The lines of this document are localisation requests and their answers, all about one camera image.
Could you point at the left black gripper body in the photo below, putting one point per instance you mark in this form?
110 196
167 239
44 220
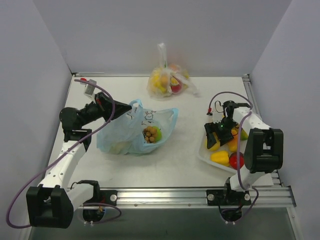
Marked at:
104 106

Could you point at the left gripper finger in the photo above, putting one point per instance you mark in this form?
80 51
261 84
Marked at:
107 102
121 109

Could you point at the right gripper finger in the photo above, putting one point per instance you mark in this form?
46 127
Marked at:
210 129
226 139

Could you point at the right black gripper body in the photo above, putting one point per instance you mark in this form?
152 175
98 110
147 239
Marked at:
217 130

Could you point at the light blue plastic bag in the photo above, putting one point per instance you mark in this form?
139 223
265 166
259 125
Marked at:
129 128

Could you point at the brown fake longan bunch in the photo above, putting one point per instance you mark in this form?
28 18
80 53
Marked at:
147 134

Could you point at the green fake apple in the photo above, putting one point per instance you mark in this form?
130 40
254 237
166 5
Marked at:
156 134

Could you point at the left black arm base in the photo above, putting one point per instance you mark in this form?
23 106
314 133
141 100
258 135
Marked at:
94 211

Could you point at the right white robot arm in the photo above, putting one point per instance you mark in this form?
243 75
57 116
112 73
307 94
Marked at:
264 148

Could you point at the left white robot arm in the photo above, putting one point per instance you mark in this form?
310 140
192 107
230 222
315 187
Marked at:
51 204

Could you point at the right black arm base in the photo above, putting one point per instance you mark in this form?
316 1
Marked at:
230 203

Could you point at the orange yellow fake mango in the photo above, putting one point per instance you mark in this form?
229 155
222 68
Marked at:
233 144

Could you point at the orange fake fruit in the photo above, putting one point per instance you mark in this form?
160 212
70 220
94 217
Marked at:
242 134

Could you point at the yellow fake bell pepper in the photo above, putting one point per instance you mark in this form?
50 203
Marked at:
220 157

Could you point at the red fake bell pepper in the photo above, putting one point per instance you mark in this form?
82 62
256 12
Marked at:
233 160

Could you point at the clear tied bag of fruits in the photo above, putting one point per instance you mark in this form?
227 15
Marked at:
167 79

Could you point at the white plastic basket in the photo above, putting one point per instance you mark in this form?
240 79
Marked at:
204 155

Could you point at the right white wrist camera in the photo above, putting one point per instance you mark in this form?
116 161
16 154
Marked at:
214 116

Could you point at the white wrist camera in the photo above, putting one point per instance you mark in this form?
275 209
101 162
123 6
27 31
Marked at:
88 88
214 116

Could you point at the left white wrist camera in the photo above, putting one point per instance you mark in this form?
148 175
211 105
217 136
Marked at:
88 88

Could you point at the aluminium front rail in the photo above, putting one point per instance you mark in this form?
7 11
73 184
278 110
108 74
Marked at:
195 197

